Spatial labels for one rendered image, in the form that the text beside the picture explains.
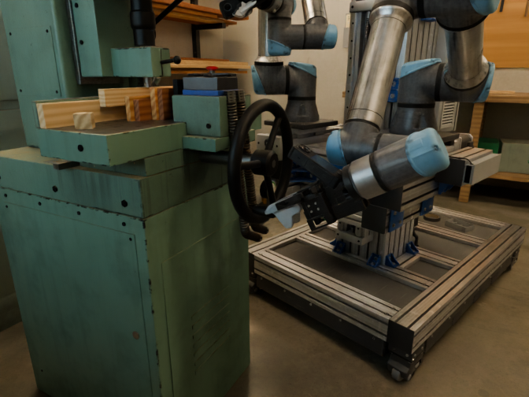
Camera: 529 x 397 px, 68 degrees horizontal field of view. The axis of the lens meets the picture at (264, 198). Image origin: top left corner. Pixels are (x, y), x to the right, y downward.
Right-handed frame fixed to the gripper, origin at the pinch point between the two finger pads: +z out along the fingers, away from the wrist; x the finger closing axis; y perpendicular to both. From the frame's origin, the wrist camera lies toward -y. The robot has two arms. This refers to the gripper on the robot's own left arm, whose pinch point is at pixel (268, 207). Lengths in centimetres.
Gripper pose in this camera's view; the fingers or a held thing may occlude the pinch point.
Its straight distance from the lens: 82.4
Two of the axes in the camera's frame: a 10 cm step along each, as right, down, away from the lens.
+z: -7.6, 3.5, 5.4
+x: 4.7, -2.7, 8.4
